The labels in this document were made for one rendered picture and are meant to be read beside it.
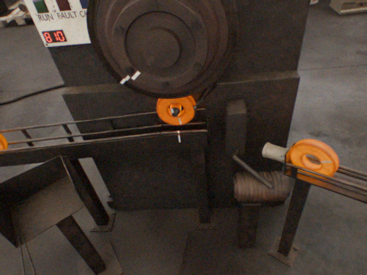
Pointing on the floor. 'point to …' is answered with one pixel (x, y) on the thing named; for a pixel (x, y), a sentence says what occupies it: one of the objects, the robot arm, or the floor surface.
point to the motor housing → (254, 192)
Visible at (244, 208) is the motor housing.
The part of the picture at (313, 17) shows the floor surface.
